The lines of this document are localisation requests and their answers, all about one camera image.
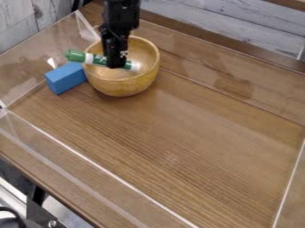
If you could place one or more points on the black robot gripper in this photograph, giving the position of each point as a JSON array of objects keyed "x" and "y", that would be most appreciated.
[{"x": 121, "y": 19}]

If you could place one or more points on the green white dry-erase marker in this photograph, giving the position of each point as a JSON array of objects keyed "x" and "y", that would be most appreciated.
[{"x": 98, "y": 59}]

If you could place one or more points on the brown wooden bowl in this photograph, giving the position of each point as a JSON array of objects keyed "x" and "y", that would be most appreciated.
[{"x": 122, "y": 82}]

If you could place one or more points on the blue rectangular block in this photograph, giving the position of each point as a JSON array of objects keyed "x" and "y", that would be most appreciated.
[{"x": 63, "y": 78}]

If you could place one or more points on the black table leg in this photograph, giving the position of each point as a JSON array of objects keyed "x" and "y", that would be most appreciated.
[{"x": 39, "y": 195}]

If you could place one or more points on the clear acrylic corner bracket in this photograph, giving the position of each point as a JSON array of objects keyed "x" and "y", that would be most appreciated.
[{"x": 89, "y": 31}]

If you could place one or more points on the clear acrylic tray wall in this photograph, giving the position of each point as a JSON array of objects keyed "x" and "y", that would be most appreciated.
[{"x": 108, "y": 201}]

